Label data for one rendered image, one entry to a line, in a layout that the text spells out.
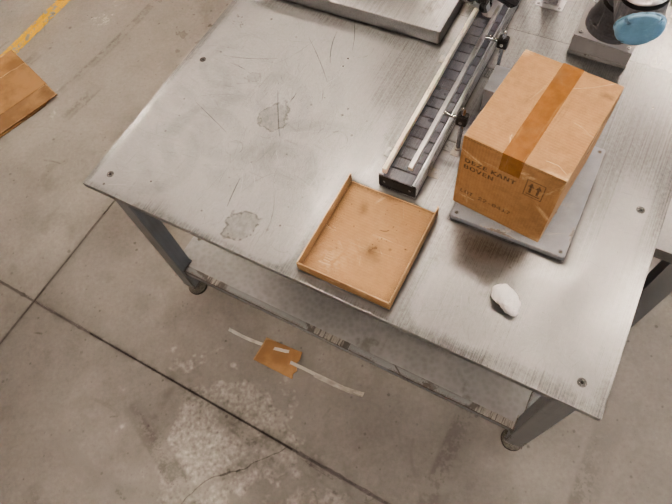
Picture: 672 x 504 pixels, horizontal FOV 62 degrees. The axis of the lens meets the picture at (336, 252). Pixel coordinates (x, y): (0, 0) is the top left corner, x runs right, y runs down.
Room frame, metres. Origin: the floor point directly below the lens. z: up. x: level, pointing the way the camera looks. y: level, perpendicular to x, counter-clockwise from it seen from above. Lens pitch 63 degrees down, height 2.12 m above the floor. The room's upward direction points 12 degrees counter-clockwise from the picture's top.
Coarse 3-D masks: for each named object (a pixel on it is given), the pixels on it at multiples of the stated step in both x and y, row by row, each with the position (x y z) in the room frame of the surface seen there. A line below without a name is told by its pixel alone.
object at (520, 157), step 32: (544, 64) 0.89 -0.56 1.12; (512, 96) 0.82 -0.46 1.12; (544, 96) 0.80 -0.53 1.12; (576, 96) 0.78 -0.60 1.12; (608, 96) 0.76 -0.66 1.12; (480, 128) 0.75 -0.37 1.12; (512, 128) 0.73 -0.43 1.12; (544, 128) 0.71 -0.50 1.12; (576, 128) 0.70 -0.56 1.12; (480, 160) 0.70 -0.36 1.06; (512, 160) 0.65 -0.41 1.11; (544, 160) 0.63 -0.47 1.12; (576, 160) 0.62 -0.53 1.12; (480, 192) 0.69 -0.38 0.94; (512, 192) 0.64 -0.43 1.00; (544, 192) 0.59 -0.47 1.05; (512, 224) 0.62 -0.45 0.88; (544, 224) 0.57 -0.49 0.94
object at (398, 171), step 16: (480, 16) 1.35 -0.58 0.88; (480, 32) 1.28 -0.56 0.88; (464, 48) 1.23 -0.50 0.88; (480, 48) 1.22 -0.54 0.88; (448, 64) 1.18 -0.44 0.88; (464, 64) 1.17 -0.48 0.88; (448, 80) 1.12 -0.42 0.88; (464, 80) 1.11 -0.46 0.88; (432, 96) 1.07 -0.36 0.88; (432, 112) 1.02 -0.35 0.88; (416, 128) 0.97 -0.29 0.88; (416, 144) 0.92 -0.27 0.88; (432, 144) 0.91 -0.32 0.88; (400, 160) 0.88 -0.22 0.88; (384, 176) 0.84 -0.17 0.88; (400, 176) 0.83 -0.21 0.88; (416, 176) 0.82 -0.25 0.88
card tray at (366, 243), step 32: (352, 192) 0.84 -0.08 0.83; (320, 224) 0.74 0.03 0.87; (352, 224) 0.74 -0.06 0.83; (384, 224) 0.72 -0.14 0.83; (416, 224) 0.70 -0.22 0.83; (320, 256) 0.66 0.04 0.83; (352, 256) 0.64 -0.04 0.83; (384, 256) 0.63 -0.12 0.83; (416, 256) 0.61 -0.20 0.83; (352, 288) 0.54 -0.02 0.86; (384, 288) 0.54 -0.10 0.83
